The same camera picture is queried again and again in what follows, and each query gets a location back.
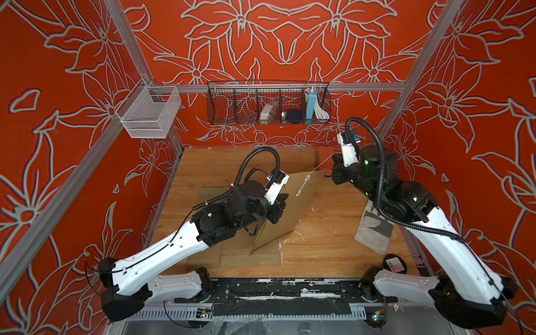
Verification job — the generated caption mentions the red plastic tool case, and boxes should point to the red plastic tool case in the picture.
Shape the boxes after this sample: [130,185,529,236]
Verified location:
[317,145,341,170]

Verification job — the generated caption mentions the white mesh basket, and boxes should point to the white mesh basket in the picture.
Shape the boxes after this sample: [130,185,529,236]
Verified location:
[118,86,181,139]

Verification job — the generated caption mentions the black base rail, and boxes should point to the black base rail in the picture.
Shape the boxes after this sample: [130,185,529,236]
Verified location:
[172,278,370,316]

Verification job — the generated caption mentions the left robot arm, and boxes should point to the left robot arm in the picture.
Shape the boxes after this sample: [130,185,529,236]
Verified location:
[97,147,290,322]

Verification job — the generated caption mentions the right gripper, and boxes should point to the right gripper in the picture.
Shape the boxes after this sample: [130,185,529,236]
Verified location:
[329,154,382,205]

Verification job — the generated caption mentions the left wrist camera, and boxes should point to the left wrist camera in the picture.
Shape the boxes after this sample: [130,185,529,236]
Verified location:
[265,171,290,205]

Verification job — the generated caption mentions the white grey work glove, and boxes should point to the white grey work glove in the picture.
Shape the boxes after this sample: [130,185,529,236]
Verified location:
[354,200,394,255]

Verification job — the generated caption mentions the black wire basket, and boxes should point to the black wire basket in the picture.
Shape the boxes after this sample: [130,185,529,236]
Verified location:
[207,80,333,126]

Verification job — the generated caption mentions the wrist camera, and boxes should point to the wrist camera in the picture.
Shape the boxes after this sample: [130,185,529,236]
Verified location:
[337,132,360,168]
[265,171,290,205]

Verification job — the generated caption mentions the kraft file bag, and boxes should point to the kraft file bag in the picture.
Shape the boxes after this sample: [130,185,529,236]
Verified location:
[186,187,228,269]
[220,233,281,268]
[255,171,325,247]

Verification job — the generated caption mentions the dark blue round object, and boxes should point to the dark blue round object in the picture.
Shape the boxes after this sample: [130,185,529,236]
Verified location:
[285,109,303,124]

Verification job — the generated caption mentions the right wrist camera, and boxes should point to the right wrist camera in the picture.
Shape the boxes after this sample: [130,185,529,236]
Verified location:
[337,132,360,168]

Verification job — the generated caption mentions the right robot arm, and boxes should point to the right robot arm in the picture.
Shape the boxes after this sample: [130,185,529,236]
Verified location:
[332,117,518,329]

